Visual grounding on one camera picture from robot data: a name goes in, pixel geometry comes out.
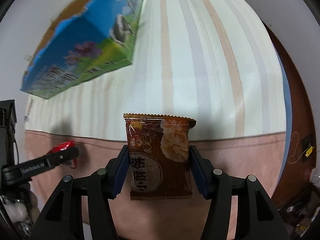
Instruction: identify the red snack packet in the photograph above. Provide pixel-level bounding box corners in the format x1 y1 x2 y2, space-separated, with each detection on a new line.
48 140 77 169

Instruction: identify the brown cracker snack packet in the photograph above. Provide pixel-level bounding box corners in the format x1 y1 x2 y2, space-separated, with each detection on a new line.
123 113 196 200

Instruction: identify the pink blanket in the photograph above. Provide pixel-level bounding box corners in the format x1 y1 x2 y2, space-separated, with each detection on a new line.
33 133 285 239

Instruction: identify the cardboard box with blue print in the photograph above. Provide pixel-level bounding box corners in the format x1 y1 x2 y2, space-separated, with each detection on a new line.
21 0 143 99

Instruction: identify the striped white bed sheet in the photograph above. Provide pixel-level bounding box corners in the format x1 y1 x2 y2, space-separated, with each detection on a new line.
25 0 286 140

